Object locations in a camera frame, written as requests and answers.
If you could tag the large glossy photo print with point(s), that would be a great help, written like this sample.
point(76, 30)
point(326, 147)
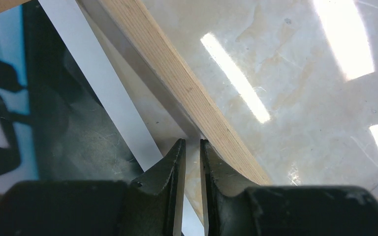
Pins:
point(64, 113)

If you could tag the wooden picture frame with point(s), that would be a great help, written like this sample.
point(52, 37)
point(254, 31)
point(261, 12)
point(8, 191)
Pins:
point(286, 90)

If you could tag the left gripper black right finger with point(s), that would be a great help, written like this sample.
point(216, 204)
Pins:
point(235, 206)

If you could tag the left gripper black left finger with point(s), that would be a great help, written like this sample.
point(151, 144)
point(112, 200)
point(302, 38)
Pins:
point(150, 205)

